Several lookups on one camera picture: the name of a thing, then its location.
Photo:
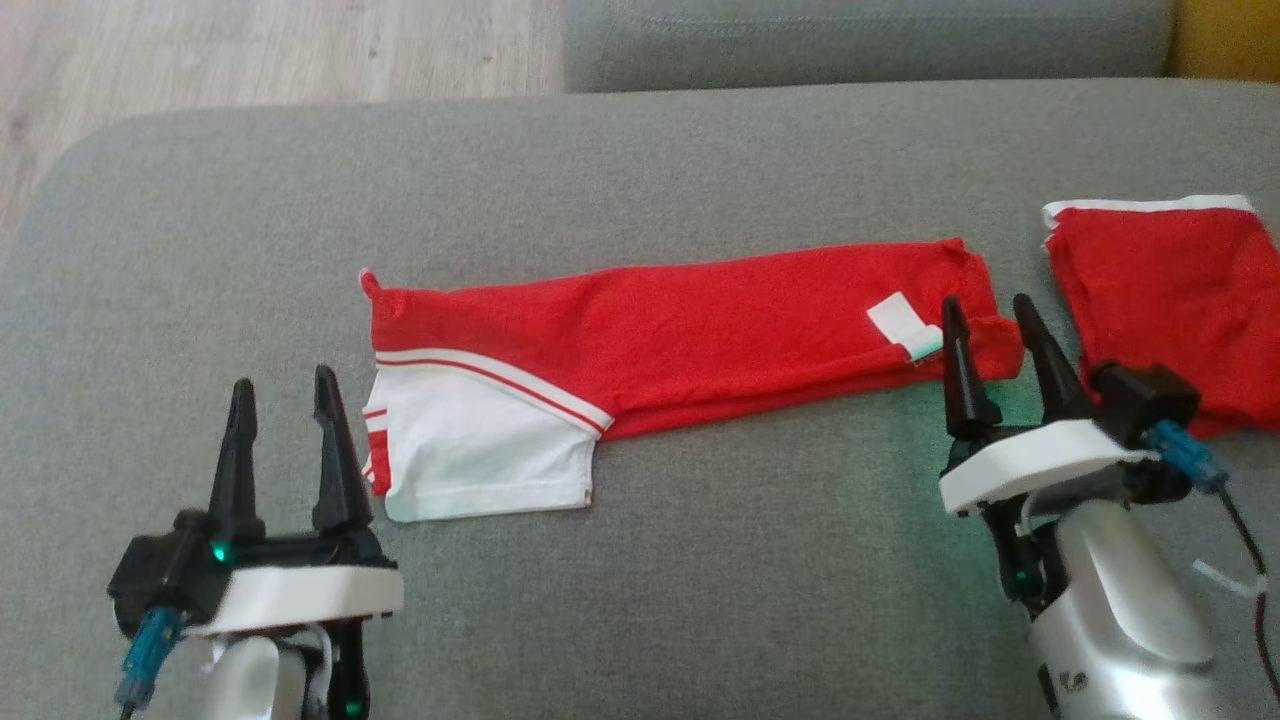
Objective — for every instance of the yellow sofa back cushion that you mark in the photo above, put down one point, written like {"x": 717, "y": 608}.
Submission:
{"x": 1225, "y": 40}

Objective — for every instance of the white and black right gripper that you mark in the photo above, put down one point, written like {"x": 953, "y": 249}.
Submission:
{"x": 1030, "y": 460}

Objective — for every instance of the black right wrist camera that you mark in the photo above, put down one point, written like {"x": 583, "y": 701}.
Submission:
{"x": 1145, "y": 395}

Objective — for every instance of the red shorts with white stripe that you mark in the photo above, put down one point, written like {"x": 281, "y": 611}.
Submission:
{"x": 1170, "y": 290}

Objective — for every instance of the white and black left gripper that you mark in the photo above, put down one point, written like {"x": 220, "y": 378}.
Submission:
{"x": 300, "y": 595}

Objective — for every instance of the large grey sofa seat cushion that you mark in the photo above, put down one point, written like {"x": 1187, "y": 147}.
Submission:
{"x": 650, "y": 600}

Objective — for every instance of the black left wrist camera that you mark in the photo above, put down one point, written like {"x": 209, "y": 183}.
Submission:
{"x": 165, "y": 575}

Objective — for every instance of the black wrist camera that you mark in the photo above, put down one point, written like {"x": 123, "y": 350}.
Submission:
{"x": 1145, "y": 395}
{"x": 165, "y": 575}

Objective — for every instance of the red jersey with white sleeves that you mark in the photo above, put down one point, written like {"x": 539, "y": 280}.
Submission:
{"x": 650, "y": 340}

